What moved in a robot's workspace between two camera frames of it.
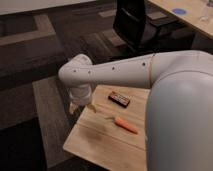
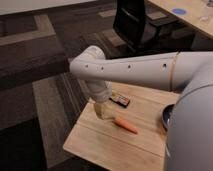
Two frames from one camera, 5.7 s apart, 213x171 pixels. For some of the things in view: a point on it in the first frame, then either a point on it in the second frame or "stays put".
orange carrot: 125,125 stays put
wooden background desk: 197,13 stays put
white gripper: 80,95 to 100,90
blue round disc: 179,11 stays put
